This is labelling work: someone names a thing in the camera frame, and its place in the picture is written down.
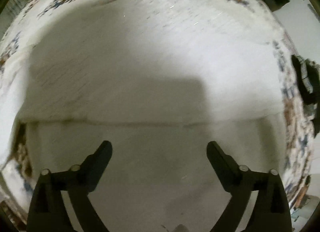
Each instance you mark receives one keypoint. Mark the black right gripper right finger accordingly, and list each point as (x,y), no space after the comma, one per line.
(271,210)

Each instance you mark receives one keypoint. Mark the white knit garment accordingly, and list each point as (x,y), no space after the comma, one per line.
(159,85)

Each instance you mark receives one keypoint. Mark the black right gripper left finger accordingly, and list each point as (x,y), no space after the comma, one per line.
(47,211)

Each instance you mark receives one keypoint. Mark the floral bed cover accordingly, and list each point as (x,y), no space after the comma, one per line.
(37,15)

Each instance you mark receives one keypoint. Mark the black and white clothing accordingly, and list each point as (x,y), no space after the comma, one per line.
(307,72)

